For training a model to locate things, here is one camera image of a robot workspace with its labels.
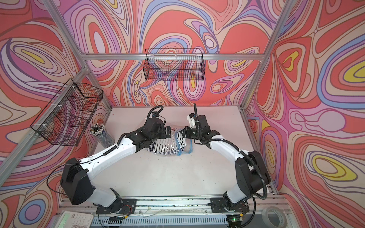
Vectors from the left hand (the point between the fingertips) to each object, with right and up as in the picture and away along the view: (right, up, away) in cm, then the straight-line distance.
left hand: (166, 129), depth 82 cm
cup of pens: (-42, 0, +2) cm, 42 cm away
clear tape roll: (+56, -44, -11) cm, 72 cm away
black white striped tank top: (+3, -11, +6) cm, 13 cm away
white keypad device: (-46, -44, -14) cm, 65 cm away
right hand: (+9, -4, +3) cm, 10 cm away
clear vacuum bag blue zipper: (+14, -13, +9) cm, 21 cm away
